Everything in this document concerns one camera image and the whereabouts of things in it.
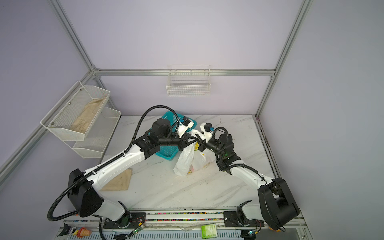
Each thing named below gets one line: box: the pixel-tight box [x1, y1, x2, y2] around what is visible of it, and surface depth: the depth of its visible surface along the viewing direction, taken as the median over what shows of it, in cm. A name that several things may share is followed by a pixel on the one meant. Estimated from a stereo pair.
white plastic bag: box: [173, 129, 215, 177], surface depth 77 cm
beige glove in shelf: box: [70, 96, 106, 134], surface depth 81 cm
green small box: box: [201, 223, 218, 239], surface depth 70 cm
